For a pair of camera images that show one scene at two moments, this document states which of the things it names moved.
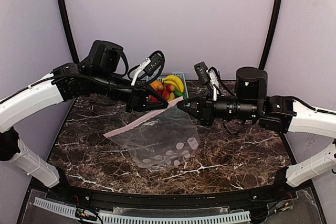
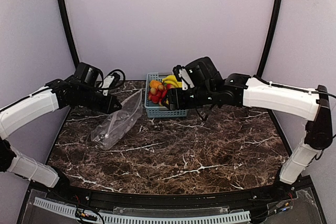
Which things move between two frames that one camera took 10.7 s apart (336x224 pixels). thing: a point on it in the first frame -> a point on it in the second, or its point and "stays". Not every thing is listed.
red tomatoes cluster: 164,91 stays
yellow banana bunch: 175,81 stays
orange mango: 155,84 stays
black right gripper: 206,109 -> 177,99
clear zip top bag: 165,139 -> 109,131
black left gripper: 133,99 -> 105,102
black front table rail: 173,200 stays
